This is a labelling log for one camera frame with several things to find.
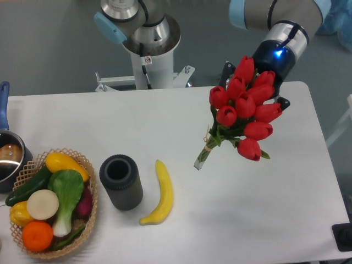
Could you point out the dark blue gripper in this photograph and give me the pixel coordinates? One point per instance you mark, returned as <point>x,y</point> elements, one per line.
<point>269,56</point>

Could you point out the red tulip bouquet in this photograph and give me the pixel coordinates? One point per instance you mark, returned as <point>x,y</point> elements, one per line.
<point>241,112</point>

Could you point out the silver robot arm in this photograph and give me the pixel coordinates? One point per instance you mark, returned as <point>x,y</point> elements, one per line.
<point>150,35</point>

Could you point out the blue plush fabric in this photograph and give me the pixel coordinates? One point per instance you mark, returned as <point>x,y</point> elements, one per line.
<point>338,22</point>

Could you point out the yellow banana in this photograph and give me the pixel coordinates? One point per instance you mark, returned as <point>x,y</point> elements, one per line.
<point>166,199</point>

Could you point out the dark grey ribbed vase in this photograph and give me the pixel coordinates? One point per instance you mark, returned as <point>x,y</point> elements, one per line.
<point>119,176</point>

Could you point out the black device at table edge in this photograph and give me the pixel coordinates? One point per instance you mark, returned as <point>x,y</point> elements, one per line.
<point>342,236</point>

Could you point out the green bok choy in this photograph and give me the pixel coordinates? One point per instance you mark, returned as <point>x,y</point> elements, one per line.
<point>68,186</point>

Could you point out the purple sweet potato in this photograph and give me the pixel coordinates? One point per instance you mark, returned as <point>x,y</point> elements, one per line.
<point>84,207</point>

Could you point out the yellow squash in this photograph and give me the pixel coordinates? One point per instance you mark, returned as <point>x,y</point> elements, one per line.
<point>59,161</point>

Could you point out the green cucumber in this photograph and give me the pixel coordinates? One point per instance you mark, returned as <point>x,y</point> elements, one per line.
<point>38,182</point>

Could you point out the woven wicker basket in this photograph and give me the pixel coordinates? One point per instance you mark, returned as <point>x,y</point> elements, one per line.
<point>83,218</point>

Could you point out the cream round radish slice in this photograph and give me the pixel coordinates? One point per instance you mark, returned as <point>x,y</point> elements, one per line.
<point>42,204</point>

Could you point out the green pea pod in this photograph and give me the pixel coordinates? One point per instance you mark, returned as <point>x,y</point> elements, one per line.
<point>67,241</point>

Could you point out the orange mandarin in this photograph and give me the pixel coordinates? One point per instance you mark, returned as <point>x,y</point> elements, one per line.
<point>37,236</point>

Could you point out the yellow bell pepper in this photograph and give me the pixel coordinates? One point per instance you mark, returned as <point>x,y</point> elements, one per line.
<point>19,214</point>

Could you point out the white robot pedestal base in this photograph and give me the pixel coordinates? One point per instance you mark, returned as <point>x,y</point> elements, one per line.
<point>149,72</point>

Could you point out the blue saucepan with handle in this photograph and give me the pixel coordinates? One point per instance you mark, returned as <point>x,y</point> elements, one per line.
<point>14,153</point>

